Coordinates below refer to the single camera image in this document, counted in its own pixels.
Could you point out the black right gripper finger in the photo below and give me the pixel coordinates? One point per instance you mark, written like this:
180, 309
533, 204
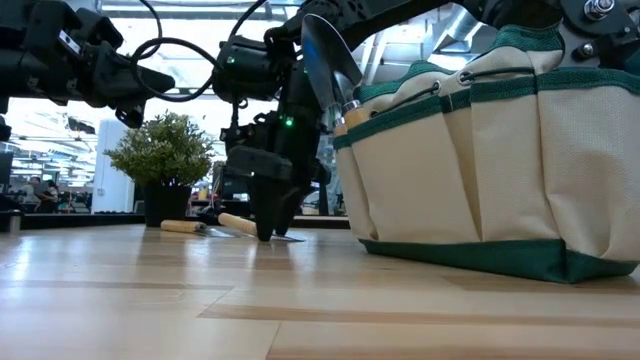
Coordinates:
289, 205
265, 210

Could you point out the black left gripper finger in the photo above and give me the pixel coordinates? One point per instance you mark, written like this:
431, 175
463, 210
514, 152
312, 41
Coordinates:
145, 80

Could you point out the beige green gardening bag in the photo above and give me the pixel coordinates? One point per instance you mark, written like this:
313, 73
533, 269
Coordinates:
425, 175

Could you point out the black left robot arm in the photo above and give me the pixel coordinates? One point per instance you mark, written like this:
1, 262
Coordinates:
30, 50

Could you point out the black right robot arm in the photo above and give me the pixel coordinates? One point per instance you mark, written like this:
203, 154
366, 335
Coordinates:
250, 65

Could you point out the green potted plant black pot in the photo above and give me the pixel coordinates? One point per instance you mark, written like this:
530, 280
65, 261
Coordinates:
160, 150

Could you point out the person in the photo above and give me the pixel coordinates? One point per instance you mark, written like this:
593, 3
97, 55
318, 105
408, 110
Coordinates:
32, 192
50, 195

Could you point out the grey metal cylinder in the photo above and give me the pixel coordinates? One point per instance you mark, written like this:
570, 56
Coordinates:
12, 220

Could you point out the black aluminium table frame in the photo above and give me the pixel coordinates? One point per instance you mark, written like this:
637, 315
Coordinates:
75, 220

